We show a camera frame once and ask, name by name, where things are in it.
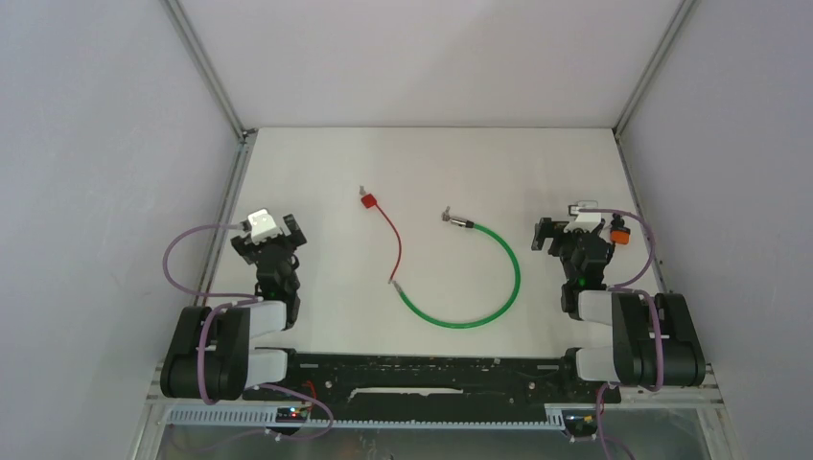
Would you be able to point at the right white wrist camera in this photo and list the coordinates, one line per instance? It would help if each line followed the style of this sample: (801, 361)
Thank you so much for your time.
(583, 217)

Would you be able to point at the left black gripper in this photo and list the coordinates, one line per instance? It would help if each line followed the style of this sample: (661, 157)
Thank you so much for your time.
(243, 246)

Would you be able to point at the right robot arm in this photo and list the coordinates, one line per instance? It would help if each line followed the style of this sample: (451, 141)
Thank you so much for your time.
(654, 342)

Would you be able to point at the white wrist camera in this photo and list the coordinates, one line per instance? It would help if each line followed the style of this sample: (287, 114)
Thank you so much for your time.
(583, 217)
(261, 226)

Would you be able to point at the aluminium front frame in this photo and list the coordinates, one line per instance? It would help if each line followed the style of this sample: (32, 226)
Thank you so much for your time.
(705, 401)

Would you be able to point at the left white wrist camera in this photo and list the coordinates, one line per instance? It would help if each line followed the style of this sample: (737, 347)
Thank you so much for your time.
(261, 226)

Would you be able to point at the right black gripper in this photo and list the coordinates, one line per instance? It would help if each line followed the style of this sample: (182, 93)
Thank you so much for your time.
(547, 228)

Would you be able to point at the left aluminium corner post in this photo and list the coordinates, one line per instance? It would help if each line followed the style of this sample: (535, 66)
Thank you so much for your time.
(206, 69)

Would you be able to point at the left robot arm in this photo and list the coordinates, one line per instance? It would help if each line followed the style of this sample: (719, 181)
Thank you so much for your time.
(209, 356)

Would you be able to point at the aluminium corner post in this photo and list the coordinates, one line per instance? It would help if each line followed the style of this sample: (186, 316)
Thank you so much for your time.
(653, 65)
(206, 69)

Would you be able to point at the orange padlock with keys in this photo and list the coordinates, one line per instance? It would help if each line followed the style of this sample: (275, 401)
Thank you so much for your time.
(619, 231)

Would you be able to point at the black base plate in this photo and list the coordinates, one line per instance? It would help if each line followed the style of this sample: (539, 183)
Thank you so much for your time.
(435, 389)

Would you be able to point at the green cable lock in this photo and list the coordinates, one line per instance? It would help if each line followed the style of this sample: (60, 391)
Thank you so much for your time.
(470, 280)

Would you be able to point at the right aluminium corner post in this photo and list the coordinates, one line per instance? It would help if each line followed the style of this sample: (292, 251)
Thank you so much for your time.
(653, 65)

